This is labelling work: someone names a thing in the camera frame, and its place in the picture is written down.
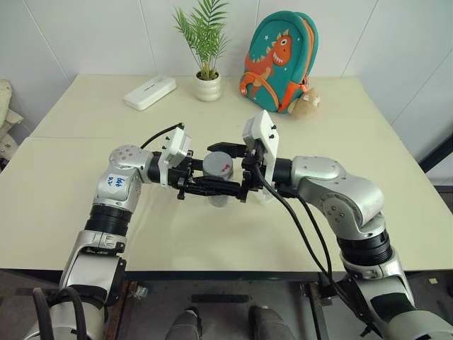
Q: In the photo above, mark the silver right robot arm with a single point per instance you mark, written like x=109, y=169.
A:
x=354, y=202

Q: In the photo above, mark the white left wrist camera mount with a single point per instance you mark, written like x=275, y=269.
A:
x=178, y=143

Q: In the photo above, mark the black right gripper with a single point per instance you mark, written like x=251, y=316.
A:
x=249, y=177

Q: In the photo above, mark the beige plush toy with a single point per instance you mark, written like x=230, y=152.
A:
x=306, y=104

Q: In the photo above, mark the dark grey rounded shape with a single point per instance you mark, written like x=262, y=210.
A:
x=267, y=324
x=185, y=324

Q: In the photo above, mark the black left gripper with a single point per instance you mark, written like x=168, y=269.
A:
x=177, y=175

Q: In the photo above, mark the rusty metal rail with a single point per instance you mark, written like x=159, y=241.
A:
x=118, y=315

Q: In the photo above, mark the black flat bar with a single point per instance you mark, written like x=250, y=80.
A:
x=219, y=298

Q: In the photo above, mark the dark metal frame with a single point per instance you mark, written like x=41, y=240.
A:
x=439, y=166

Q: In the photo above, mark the white rectangular box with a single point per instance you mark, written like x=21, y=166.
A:
x=150, y=92

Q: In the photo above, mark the small clear plastic piece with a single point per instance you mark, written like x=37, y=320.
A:
x=141, y=291

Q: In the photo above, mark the teal dinosaur backpack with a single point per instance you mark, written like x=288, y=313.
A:
x=279, y=60

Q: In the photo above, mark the grey jar lid red mark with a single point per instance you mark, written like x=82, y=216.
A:
x=216, y=165

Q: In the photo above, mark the green plant in white pot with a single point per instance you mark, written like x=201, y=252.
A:
x=208, y=85

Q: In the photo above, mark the black metal table frame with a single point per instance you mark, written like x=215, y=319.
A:
x=318, y=308

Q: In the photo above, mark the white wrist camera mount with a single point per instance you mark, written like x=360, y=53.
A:
x=178, y=143
x=263, y=127

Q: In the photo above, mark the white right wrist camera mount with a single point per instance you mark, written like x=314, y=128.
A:
x=263, y=127

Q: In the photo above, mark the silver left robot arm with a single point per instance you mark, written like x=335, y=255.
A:
x=117, y=184

